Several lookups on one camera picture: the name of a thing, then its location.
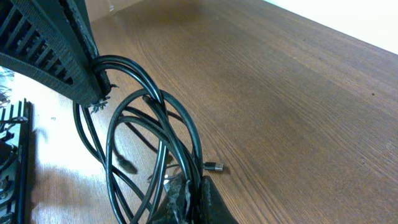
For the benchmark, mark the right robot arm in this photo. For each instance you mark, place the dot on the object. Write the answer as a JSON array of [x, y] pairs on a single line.
[[15, 128]]

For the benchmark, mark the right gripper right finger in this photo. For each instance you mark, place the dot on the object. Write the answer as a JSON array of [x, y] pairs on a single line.
[[213, 208]]

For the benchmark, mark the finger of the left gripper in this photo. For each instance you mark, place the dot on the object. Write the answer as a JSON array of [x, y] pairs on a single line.
[[38, 42], [77, 15]]

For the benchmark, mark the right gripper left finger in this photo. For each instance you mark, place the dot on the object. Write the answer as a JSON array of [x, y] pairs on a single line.
[[177, 206]]

